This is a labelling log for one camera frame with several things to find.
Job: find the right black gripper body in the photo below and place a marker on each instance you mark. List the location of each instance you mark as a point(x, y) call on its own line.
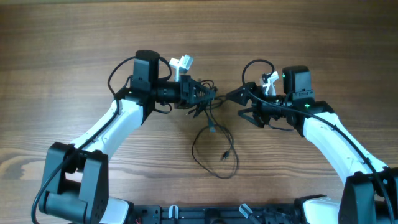
point(263, 111)

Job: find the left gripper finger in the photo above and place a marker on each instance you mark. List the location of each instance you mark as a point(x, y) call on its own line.
point(200, 108)
point(204, 90)

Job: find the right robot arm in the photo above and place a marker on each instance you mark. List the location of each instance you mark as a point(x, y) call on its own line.
point(370, 185)

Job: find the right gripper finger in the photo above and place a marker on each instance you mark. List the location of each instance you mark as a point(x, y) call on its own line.
point(251, 115)
point(240, 95)

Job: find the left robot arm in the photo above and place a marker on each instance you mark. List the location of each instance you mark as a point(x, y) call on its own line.
point(75, 183)

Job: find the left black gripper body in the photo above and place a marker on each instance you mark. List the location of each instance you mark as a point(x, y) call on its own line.
point(184, 81)

